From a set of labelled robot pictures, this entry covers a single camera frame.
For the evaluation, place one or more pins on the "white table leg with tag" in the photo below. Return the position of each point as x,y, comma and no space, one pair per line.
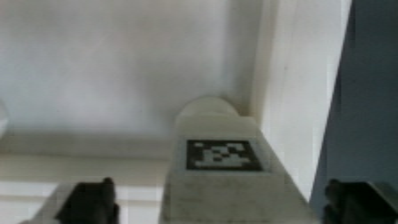
228,185

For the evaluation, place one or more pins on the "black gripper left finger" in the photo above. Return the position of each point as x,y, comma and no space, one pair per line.
80,204

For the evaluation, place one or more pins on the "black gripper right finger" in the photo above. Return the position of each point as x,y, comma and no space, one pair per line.
358,204

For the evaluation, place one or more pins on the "white square tabletop panel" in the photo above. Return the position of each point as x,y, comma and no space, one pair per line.
109,61

